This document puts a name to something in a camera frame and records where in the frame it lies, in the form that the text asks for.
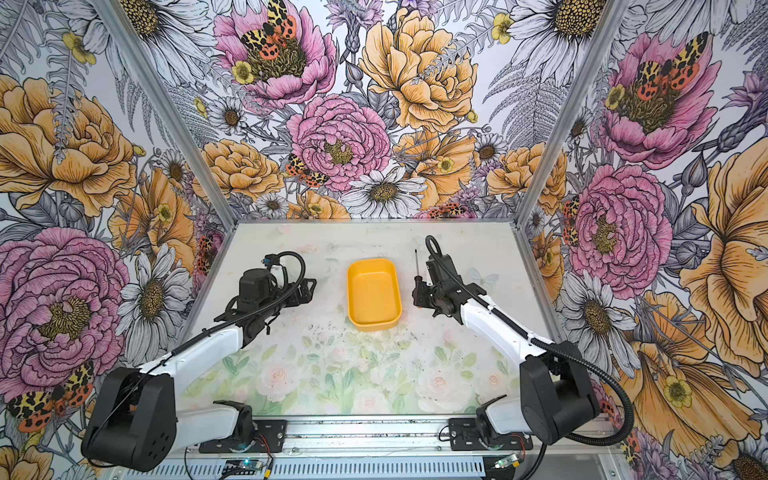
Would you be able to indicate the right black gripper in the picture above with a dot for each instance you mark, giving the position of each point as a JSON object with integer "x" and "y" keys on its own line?
{"x": 418, "y": 296}

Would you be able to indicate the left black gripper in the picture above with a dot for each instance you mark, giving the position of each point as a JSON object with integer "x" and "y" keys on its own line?
{"x": 305, "y": 293}

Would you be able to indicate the black orange handled screwdriver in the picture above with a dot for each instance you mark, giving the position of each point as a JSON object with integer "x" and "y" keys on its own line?
{"x": 417, "y": 264}

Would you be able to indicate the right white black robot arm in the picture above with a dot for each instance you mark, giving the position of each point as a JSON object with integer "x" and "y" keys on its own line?
{"x": 555, "y": 395}

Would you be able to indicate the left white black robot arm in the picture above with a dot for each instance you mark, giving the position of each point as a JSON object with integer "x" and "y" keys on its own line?
{"x": 137, "y": 422}

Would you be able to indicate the yellow plastic bin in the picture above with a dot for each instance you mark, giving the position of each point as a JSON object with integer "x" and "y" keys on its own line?
{"x": 373, "y": 295}

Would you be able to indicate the small right circuit board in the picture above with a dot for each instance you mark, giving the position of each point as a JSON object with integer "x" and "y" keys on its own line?
{"x": 507, "y": 462}

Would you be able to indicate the green circuit board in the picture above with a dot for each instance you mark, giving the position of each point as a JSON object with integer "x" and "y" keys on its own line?
{"x": 243, "y": 467}

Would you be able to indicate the aluminium front rail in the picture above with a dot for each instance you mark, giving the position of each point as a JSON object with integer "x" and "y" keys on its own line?
{"x": 343, "y": 435}

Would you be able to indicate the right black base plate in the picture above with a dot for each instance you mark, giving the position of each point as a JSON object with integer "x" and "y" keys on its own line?
{"x": 464, "y": 434}

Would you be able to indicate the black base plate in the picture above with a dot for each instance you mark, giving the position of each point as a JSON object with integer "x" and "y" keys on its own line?
{"x": 262, "y": 436}
{"x": 464, "y": 434}

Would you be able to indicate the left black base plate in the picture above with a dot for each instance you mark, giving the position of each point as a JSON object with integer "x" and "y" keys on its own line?
{"x": 262, "y": 436}

